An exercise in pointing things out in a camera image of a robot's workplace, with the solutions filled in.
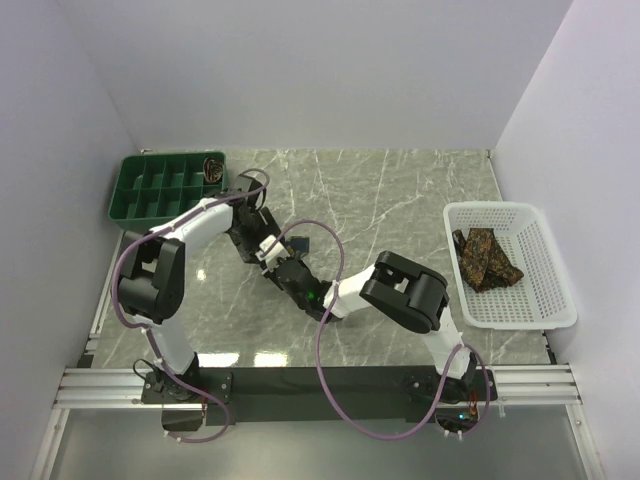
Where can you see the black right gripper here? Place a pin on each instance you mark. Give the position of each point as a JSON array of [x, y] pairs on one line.
[[271, 273]]

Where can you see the blue floral yellow tie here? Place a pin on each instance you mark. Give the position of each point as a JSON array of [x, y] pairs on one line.
[[298, 246]]

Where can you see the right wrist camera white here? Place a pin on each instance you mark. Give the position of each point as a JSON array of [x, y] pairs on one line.
[[270, 250]]

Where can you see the dark key-pattern tie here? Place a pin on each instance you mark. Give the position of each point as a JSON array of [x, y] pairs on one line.
[[482, 262]]

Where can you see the rolled dark tie in tray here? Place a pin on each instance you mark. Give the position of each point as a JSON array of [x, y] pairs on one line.
[[213, 170]]

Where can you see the green compartment tray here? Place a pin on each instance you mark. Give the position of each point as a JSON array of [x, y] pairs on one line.
[[152, 189]]

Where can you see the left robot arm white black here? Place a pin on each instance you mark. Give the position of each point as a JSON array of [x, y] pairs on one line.
[[149, 278]]

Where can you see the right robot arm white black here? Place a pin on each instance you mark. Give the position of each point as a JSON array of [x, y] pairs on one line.
[[411, 295]]

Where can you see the white plastic basket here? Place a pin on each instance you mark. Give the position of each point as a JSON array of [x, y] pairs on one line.
[[542, 299]]

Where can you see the black base bar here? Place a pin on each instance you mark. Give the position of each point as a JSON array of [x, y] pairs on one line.
[[280, 394]]

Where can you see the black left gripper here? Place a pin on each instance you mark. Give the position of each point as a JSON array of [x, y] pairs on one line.
[[247, 247]]

